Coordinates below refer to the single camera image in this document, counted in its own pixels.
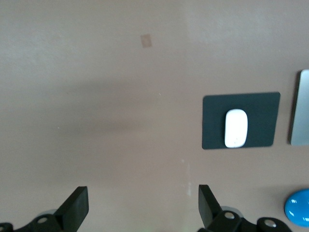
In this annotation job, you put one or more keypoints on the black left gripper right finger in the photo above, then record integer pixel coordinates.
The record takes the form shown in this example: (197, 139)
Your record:
(212, 207)

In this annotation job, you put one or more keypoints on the black mouse pad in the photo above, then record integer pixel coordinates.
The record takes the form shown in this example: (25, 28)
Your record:
(212, 120)

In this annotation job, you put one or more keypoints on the blue round object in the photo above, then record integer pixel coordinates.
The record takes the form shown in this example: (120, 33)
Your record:
(297, 207)

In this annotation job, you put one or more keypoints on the small brown tape patch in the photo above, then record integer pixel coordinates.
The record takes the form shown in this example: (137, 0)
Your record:
(146, 40)

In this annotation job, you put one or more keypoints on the white computer mouse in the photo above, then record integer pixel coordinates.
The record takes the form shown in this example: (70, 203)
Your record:
(235, 128)

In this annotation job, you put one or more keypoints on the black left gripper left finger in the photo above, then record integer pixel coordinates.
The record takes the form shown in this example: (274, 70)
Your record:
(72, 207)

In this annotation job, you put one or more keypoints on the silver laptop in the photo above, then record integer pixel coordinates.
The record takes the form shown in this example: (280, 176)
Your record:
(301, 108)

